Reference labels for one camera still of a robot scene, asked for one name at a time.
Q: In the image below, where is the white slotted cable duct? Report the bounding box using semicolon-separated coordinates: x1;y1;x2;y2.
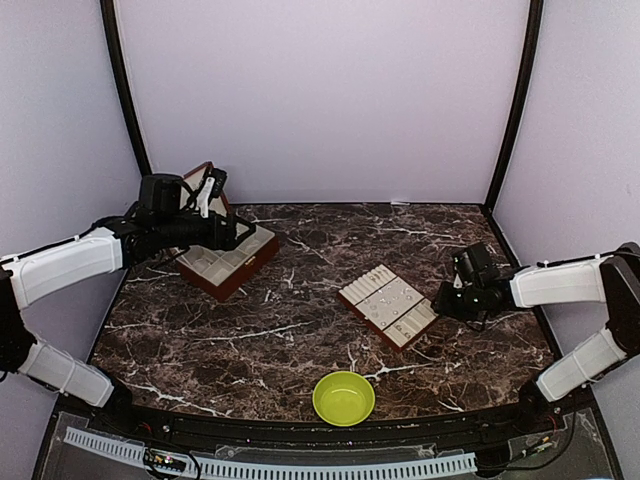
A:
63;427;477;479

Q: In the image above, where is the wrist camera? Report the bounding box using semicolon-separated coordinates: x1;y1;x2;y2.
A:
195;166;227;218
452;253;474;289

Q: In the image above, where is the black frame post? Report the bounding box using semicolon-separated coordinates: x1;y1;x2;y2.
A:
483;0;544;216
99;0;152;176

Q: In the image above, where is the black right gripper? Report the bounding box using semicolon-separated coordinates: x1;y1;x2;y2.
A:
432;280;483;322

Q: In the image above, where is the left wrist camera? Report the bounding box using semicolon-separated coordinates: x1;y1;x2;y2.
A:
195;166;227;218

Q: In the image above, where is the green bowl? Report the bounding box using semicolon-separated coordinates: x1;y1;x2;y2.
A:
312;371;376;427

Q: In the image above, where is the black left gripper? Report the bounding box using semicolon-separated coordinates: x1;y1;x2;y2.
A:
156;209;255;251

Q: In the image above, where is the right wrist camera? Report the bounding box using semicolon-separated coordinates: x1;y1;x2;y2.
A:
452;253;474;289

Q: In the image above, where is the black right frame post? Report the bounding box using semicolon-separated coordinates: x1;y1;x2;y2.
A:
483;0;544;216

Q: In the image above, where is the brown wooden jewelry box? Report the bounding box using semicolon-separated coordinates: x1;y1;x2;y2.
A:
174;160;281;303

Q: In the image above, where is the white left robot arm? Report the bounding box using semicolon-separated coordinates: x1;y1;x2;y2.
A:
1;165;256;436

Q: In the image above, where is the brown ring earring tray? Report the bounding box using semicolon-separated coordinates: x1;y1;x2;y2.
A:
337;264;437;352

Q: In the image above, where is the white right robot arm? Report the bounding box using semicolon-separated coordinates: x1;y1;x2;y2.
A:
432;242;639;434

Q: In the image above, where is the black left frame post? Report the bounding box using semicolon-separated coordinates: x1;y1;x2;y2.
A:
99;0;152;176

